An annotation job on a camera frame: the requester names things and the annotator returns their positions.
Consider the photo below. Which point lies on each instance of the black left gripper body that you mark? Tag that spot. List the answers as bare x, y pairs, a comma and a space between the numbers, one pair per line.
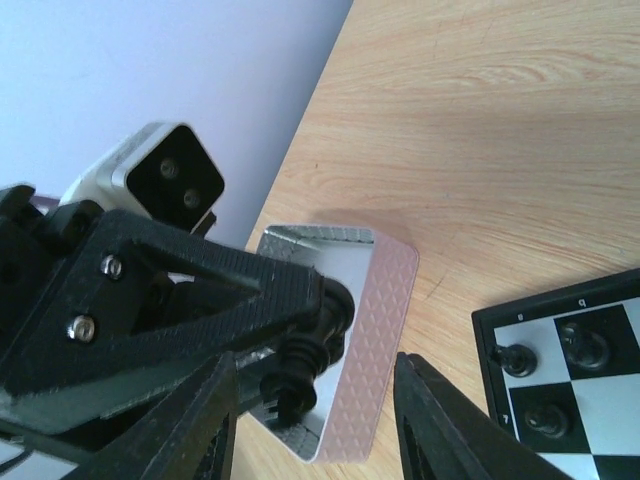
75, 353

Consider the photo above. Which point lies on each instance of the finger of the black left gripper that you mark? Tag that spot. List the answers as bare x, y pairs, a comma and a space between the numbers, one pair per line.
206, 299

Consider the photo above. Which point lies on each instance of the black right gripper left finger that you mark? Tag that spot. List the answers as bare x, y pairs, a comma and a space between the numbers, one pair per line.
190, 434

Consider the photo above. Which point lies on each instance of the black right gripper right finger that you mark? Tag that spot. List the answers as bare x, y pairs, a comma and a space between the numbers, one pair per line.
443, 435

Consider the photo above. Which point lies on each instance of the black chess pawn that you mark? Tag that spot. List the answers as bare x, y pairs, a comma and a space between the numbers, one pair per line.
548, 420

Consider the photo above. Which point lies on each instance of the black chess queen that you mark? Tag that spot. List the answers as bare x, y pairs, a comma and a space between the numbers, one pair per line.
287, 390

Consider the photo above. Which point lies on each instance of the black chess knight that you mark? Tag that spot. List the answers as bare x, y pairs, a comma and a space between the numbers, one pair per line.
584, 348

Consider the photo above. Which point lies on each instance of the pink tin with black pieces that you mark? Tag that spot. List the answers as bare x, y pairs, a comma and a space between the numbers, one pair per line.
379, 271

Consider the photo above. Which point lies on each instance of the black and silver chessboard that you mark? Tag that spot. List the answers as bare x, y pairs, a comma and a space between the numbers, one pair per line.
602, 405

